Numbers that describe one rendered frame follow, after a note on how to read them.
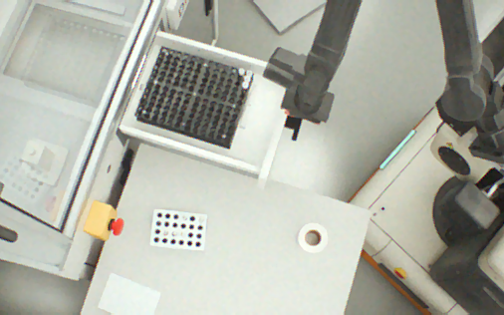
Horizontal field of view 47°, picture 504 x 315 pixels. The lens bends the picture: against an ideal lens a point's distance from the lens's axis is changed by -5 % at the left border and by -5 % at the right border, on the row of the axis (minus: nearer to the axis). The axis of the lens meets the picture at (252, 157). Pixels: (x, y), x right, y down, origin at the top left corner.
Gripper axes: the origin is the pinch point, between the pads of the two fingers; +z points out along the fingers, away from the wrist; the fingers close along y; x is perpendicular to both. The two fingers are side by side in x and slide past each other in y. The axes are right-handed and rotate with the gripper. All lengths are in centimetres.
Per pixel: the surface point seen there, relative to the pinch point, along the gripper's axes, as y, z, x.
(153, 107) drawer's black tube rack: 31.8, -0.3, 8.8
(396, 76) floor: -34, 90, -60
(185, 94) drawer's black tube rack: 26.0, -0.3, 3.8
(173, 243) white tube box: 19.2, 13.1, 34.8
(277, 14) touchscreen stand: 19, 87, -68
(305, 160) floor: -8, 90, -15
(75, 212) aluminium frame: 37, -10, 37
